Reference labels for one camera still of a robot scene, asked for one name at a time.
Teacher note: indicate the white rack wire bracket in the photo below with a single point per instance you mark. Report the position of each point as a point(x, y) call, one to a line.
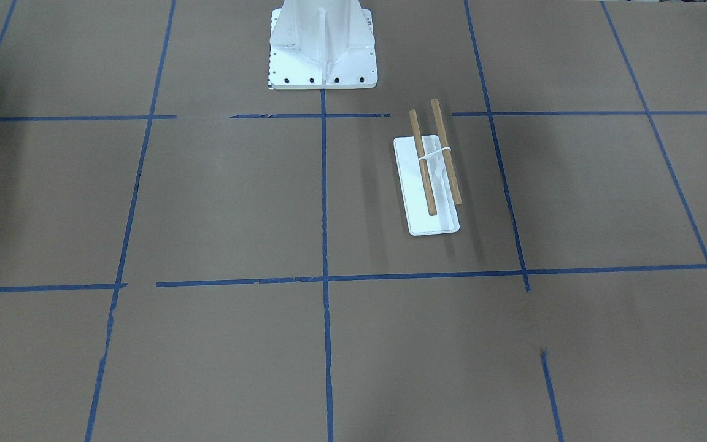
point(436, 163)

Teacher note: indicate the wooden rack rod inner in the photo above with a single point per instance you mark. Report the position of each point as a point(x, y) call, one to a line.
point(424, 172)

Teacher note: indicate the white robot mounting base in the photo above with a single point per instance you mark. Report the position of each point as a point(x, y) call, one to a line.
point(318, 45)

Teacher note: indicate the white rack base tray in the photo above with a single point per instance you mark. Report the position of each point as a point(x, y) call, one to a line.
point(418, 221)

